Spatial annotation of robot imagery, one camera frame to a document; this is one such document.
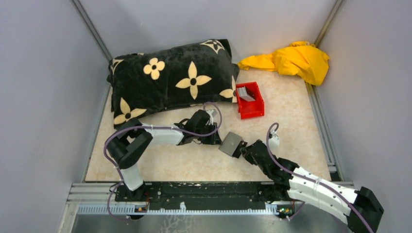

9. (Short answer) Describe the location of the grey leather card holder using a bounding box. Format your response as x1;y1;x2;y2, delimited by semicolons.
218;132;242;157

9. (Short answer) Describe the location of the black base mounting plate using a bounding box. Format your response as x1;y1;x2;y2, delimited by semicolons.
115;181;307;211

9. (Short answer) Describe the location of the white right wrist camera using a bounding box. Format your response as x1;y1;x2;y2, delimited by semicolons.
268;130;280;153

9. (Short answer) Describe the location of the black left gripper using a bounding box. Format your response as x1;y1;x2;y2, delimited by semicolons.
194;122;223;145

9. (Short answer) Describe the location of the black credit card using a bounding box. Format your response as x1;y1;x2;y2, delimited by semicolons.
231;141;247;158

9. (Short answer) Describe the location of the red plastic bin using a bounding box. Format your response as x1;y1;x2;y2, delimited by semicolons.
236;82;265;119

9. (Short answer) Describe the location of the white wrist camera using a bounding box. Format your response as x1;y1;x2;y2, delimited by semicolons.
268;130;280;153
206;109;217;125

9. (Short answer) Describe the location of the stack of credit cards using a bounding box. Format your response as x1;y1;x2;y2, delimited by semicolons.
237;86;256;102

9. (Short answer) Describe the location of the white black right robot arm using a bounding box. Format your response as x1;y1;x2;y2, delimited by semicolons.
240;140;384;233

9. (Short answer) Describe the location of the black floral pillow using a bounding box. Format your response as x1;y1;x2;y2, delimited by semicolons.
107;39;240;128

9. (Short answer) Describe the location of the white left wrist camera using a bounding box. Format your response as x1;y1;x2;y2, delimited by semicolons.
206;109;217;125

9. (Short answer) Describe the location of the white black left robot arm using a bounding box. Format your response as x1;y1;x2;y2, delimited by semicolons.
103;109;222;201

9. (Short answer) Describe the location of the yellow cloth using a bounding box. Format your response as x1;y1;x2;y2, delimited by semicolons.
238;41;330;86

